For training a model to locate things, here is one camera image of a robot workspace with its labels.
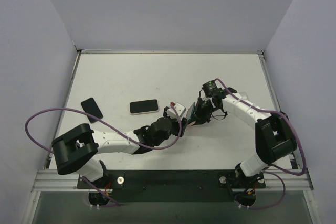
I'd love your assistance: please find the teal smartphone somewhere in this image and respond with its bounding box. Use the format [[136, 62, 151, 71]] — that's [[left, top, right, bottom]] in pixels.
[[185, 102, 195, 123]]

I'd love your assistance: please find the phone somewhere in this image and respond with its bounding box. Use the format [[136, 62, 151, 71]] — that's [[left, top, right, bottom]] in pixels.
[[187, 119, 197, 126], [129, 99, 160, 115]]

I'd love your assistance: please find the black smartphone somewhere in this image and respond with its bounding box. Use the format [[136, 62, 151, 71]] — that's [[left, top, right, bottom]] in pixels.
[[81, 98, 103, 119]]

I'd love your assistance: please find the clear phone case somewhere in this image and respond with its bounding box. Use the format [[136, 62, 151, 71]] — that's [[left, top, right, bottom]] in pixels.
[[236, 92, 249, 100]]

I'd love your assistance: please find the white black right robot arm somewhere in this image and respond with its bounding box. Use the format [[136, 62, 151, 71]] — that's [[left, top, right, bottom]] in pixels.
[[187, 80, 298, 182]]

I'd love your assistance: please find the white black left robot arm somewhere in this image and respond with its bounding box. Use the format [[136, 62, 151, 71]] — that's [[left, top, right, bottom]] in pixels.
[[52, 103, 187, 188]]

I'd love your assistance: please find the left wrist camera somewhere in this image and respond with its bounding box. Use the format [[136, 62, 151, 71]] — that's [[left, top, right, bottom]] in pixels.
[[167, 102, 186, 118]]

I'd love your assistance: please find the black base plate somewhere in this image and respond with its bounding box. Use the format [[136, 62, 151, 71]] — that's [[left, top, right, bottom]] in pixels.
[[77, 169, 266, 204]]

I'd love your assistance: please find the aluminium front rail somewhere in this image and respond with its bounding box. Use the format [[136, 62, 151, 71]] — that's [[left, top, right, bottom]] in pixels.
[[32, 169, 313, 191]]

